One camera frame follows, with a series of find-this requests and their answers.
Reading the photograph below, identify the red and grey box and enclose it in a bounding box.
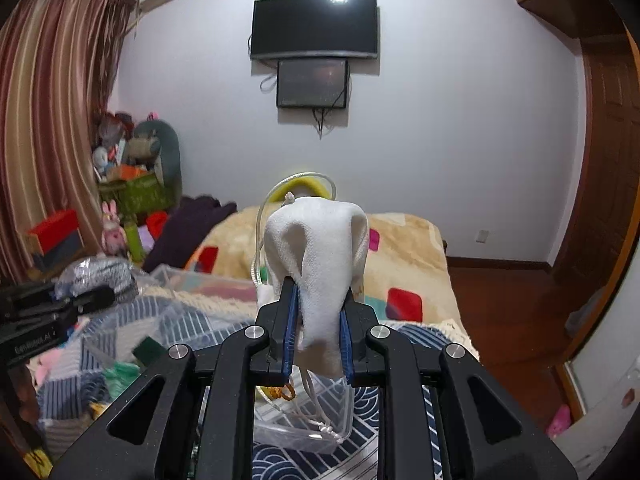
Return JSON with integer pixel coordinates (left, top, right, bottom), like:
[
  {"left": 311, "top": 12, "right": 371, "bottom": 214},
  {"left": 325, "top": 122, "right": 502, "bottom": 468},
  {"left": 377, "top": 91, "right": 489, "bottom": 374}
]
[{"left": 26, "top": 209, "right": 85, "bottom": 272}]

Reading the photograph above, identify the dark green sponge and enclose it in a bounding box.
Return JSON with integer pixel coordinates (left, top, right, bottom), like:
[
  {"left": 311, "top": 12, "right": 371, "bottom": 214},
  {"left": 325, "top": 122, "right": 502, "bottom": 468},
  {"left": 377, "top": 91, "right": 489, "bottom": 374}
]
[{"left": 133, "top": 336, "right": 167, "bottom": 364}]

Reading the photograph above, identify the blue patterned quilt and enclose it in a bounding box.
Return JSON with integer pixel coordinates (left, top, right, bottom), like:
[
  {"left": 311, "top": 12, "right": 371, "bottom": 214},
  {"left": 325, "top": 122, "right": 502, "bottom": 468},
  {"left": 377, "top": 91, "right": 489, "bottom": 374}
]
[{"left": 30, "top": 285, "right": 481, "bottom": 480}]

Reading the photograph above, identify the large clear plastic storage box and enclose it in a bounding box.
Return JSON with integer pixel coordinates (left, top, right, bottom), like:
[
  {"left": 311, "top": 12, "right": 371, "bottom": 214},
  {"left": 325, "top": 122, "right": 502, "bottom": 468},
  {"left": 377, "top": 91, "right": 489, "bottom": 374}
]
[{"left": 148, "top": 264, "right": 262, "bottom": 311}]

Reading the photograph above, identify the dark purple cloth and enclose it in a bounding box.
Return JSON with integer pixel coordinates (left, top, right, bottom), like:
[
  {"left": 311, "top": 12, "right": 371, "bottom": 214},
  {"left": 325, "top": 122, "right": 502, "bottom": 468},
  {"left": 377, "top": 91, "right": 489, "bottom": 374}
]
[{"left": 142, "top": 195, "right": 239, "bottom": 274}]

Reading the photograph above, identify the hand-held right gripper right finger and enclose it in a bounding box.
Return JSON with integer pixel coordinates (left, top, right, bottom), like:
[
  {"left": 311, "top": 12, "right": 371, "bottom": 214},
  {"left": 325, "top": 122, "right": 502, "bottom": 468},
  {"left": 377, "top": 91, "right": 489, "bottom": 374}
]
[{"left": 340, "top": 296, "right": 577, "bottom": 480}]

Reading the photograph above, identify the small black wall monitor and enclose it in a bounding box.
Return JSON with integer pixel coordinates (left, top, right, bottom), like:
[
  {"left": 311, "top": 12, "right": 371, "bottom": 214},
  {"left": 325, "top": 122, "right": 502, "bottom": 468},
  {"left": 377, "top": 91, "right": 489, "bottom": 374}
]
[{"left": 276, "top": 58, "right": 350, "bottom": 110}]

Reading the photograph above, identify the wooden door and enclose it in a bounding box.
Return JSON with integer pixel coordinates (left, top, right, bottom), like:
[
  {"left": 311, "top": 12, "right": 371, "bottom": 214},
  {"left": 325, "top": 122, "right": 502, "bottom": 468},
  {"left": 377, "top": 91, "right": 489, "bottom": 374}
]
[{"left": 548, "top": 30, "right": 640, "bottom": 366}]

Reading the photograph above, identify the green cloth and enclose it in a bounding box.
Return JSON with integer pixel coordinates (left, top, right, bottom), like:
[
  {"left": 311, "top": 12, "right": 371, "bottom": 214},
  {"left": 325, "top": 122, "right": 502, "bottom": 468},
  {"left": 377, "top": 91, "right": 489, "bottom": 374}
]
[{"left": 102, "top": 361, "right": 143, "bottom": 401}]

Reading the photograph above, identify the striped red-brown curtain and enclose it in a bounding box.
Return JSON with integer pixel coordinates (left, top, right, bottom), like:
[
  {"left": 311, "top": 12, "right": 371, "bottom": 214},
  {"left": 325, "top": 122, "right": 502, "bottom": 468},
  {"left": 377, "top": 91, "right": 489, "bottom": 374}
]
[{"left": 0, "top": 0, "right": 138, "bottom": 281}]

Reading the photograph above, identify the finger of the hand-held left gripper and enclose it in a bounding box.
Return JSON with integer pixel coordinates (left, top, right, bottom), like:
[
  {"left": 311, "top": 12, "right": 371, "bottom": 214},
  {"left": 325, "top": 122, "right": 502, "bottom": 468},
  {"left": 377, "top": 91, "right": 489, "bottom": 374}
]
[{"left": 64, "top": 285, "right": 117, "bottom": 313}]

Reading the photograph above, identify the beige blanket with coloured squares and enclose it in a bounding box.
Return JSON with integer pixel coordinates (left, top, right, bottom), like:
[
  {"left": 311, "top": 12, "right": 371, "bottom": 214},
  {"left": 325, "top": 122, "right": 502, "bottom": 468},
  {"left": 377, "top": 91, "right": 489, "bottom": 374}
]
[{"left": 186, "top": 208, "right": 462, "bottom": 327}]

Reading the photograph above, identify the white drawstring cloth pouch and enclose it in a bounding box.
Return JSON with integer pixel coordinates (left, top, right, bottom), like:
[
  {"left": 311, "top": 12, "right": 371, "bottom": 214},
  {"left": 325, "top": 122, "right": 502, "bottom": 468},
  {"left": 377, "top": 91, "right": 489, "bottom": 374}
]
[{"left": 252, "top": 198, "right": 372, "bottom": 442}]

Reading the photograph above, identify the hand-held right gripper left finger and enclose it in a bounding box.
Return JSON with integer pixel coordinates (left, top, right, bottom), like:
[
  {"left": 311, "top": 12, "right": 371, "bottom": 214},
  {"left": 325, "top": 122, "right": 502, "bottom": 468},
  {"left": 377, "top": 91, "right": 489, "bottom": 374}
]
[{"left": 50, "top": 278, "right": 300, "bottom": 480}]

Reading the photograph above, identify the white cabinet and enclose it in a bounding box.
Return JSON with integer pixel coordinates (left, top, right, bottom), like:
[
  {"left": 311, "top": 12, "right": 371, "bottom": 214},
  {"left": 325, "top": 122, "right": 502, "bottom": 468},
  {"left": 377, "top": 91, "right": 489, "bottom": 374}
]
[{"left": 562, "top": 280, "right": 640, "bottom": 480}]

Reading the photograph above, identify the pink rabbit plush toy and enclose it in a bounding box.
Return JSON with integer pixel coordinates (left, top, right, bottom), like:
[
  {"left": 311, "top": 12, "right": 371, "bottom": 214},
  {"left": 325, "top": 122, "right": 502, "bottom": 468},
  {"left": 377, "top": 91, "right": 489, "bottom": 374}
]
[{"left": 101, "top": 200, "right": 127, "bottom": 257}]

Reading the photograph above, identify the pile of toys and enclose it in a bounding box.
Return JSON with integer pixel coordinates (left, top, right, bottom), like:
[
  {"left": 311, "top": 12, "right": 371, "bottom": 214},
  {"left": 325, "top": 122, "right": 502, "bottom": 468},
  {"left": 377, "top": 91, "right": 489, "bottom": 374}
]
[{"left": 91, "top": 110, "right": 151, "bottom": 183}]

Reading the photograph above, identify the black wall-mounted television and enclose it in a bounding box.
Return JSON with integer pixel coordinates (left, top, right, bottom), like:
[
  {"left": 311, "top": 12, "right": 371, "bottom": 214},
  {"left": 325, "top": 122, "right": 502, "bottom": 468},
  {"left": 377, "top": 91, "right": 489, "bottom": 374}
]
[{"left": 249, "top": 0, "right": 380, "bottom": 61}]

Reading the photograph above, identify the green storage box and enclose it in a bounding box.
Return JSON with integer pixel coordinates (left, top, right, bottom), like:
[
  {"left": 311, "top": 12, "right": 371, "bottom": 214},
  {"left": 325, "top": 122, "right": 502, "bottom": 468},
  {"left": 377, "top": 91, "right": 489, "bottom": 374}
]
[{"left": 98, "top": 170, "right": 168, "bottom": 217}]

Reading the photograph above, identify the silver grey plastic bag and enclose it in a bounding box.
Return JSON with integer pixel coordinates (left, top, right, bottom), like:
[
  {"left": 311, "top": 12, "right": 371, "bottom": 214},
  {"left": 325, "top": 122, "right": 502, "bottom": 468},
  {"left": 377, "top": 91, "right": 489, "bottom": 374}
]
[{"left": 54, "top": 256, "right": 140, "bottom": 303}]

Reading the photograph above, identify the yellow plush item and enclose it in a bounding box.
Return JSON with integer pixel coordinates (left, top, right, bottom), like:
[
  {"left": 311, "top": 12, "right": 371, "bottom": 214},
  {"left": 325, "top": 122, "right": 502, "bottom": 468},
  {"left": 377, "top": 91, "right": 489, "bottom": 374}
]
[{"left": 278, "top": 172, "right": 333, "bottom": 202}]

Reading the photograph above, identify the pink soft item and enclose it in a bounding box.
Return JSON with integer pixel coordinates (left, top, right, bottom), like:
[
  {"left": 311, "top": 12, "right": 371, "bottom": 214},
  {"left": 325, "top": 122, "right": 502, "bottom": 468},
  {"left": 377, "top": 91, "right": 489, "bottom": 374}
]
[{"left": 546, "top": 404, "right": 573, "bottom": 440}]

